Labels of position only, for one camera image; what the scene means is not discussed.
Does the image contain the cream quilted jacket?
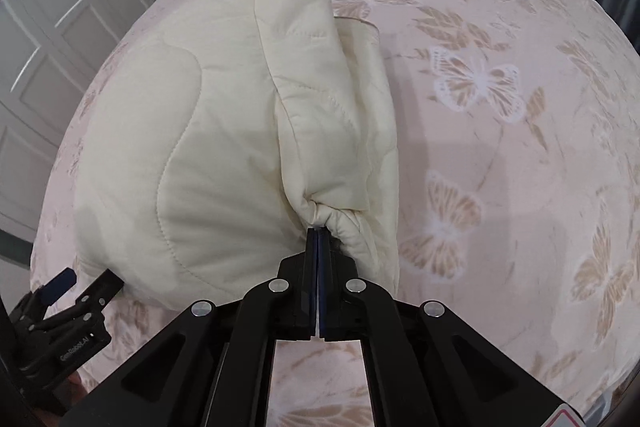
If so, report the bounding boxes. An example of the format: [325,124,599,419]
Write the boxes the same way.
[72,0,401,313]

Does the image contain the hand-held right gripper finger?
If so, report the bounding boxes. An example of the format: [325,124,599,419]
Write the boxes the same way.
[60,228,320,427]
[319,228,587,427]

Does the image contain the white panelled wardrobe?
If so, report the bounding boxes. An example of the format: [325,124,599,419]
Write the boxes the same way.
[0,0,167,268]

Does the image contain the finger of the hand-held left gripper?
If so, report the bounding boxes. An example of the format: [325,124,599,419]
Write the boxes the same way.
[74,269,124,315]
[29,268,79,310]

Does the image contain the bed with floral bedspread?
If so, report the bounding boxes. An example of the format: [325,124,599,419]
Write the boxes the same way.
[27,0,640,427]

